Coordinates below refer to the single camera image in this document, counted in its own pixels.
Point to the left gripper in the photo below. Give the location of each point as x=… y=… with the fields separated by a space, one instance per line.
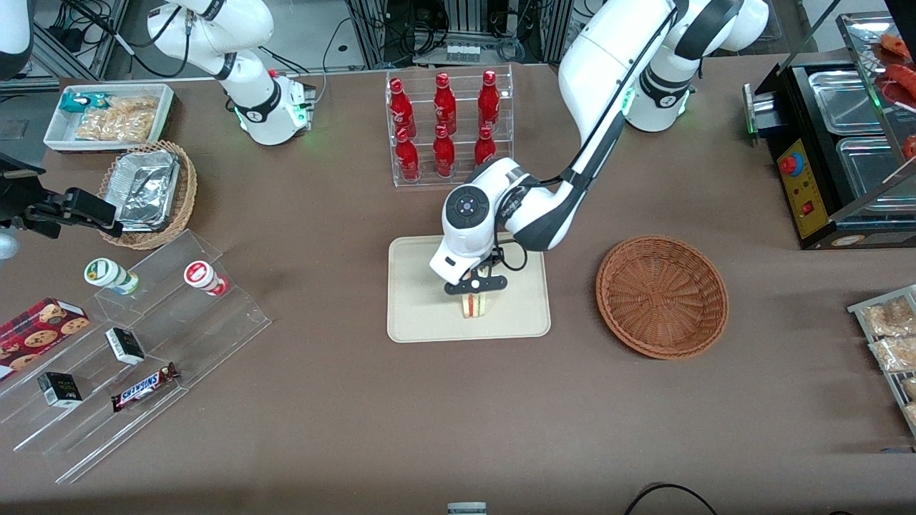
x=494 y=260

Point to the triangular sandwich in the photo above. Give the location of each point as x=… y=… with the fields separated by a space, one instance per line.
x=478 y=306

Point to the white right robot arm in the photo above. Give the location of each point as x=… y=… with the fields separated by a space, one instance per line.
x=250 y=107

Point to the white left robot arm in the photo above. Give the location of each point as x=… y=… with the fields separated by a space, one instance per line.
x=608 y=57

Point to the beige plastic tray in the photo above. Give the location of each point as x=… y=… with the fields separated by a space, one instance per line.
x=415 y=307

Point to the tan wicker basket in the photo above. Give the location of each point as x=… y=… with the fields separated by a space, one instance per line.
x=187 y=193

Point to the brown wicker basket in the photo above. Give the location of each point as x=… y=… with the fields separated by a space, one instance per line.
x=662 y=297

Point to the grey snack bag tray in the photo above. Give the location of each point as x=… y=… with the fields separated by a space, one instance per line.
x=859 y=309

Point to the stacked foil containers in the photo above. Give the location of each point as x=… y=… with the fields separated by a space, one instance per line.
x=147 y=189

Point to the green lid yogurt cup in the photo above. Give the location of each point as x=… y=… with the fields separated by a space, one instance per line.
x=104 y=272

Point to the white rectangular snack bin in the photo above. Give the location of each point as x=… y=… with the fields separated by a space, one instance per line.
x=57 y=136

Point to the clear bag of crackers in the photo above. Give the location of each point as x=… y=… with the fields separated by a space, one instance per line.
x=122 y=120

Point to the teal snack packet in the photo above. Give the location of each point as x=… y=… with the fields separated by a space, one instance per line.
x=77 y=101

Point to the red cookie box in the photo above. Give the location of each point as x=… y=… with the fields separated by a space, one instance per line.
x=39 y=332

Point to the clear acrylic bottle rack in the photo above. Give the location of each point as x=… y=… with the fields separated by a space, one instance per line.
x=429 y=182

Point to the red lid yogurt cup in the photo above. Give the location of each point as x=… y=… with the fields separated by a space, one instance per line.
x=200 y=275

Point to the small black box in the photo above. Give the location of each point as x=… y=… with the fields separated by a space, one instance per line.
x=60 y=390
x=126 y=346

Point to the red cola bottle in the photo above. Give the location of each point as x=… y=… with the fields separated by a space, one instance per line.
x=444 y=104
x=489 y=100
x=400 y=106
x=407 y=157
x=444 y=154
x=485 y=146

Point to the clear acrylic stepped display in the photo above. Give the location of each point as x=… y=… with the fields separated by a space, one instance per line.
x=207 y=329

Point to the Snickers chocolate bar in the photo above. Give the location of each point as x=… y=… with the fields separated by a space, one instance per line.
x=143 y=388

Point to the small white device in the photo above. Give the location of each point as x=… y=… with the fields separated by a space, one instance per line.
x=466 y=508

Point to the white power strip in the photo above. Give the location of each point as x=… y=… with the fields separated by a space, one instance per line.
x=462 y=52

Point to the black food warmer cabinet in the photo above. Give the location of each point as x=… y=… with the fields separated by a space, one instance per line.
x=791 y=107

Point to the clear bag of snacks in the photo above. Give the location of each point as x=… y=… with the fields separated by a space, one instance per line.
x=896 y=353
x=887 y=316
x=912 y=415
x=910 y=388

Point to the metal warmer pan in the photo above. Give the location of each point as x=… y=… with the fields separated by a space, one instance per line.
x=844 y=100
x=869 y=168

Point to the red sausage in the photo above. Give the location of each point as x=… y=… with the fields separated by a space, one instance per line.
x=896 y=44
x=903 y=80
x=910 y=148

